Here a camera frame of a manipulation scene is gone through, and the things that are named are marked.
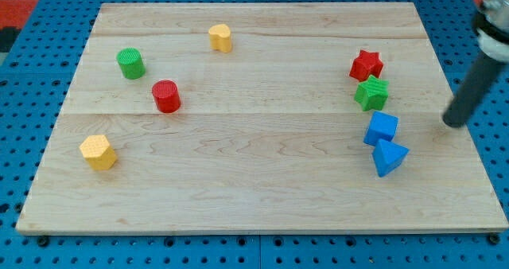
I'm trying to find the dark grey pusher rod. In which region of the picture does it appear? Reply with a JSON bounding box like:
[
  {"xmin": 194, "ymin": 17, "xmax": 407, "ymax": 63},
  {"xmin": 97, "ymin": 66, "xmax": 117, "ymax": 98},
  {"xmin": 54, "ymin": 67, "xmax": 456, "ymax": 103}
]
[{"xmin": 442, "ymin": 52, "xmax": 506, "ymax": 128}]

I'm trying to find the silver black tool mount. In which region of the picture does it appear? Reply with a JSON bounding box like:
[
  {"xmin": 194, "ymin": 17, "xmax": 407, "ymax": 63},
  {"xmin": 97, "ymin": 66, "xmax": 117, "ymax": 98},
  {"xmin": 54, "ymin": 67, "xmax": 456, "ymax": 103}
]
[{"xmin": 472, "ymin": 0, "xmax": 508, "ymax": 64}]

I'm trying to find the blue cube block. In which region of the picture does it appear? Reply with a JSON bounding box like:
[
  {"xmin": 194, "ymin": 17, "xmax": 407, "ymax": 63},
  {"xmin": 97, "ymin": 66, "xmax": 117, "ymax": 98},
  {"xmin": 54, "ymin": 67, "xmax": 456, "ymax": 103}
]
[{"xmin": 363, "ymin": 111, "xmax": 399, "ymax": 146}]

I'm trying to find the green star block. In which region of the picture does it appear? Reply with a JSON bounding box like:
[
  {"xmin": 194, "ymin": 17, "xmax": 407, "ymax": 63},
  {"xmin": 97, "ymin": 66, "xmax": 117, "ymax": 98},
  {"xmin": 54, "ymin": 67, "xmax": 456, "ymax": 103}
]
[{"xmin": 354, "ymin": 75, "xmax": 390, "ymax": 111}]

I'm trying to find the red star block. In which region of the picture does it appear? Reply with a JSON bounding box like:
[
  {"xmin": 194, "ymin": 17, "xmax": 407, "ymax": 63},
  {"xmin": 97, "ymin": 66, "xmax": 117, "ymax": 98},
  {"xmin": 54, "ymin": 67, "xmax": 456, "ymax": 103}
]
[{"xmin": 349, "ymin": 49, "xmax": 384, "ymax": 82}]

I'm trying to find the blue triangle block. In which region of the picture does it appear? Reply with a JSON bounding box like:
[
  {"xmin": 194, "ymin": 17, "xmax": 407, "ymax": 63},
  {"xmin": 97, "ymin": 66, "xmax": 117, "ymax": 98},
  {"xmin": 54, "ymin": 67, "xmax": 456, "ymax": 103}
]
[{"xmin": 371, "ymin": 139, "xmax": 410, "ymax": 177}]

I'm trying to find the wooden board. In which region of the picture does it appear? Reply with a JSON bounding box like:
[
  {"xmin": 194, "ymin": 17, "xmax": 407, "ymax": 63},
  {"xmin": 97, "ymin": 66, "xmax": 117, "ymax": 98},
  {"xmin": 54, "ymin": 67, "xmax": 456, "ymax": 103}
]
[{"xmin": 16, "ymin": 2, "xmax": 508, "ymax": 236}]

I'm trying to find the yellow heart block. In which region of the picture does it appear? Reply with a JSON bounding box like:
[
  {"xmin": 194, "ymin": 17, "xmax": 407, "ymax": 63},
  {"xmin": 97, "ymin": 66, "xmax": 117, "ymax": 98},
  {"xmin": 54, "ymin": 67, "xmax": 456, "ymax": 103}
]
[{"xmin": 208, "ymin": 24, "xmax": 233, "ymax": 53}]

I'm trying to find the red cylinder block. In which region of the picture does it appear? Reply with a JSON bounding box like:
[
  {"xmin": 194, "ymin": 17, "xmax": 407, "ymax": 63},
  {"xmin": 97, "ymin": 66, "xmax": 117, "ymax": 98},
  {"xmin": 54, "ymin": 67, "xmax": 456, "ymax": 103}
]
[{"xmin": 152, "ymin": 80, "xmax": 181, "ymax": 113}]

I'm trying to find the green cylinder block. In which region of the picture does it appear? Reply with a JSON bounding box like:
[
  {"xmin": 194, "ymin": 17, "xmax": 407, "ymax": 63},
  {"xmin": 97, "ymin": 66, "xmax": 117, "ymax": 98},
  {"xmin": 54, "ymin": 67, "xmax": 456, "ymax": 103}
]
[{"xmin": 116, "ymin": 48, "xmax": 146, "ymax": 80}]

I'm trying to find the yellow hexagon block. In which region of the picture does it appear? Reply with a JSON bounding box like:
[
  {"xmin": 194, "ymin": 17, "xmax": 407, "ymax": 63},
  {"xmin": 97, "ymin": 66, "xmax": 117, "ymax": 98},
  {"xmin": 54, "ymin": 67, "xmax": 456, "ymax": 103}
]
[{"xmin": 79, "ymin": 134, "xmax": 117, "ymax": 171}]

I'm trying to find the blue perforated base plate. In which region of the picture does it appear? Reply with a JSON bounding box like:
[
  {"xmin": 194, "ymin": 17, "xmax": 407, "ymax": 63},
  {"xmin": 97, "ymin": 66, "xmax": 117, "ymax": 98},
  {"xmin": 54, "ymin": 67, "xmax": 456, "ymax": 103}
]
[{"xmin": 1, "ymin": 0, "xmax": 508, "ymax": 268}]

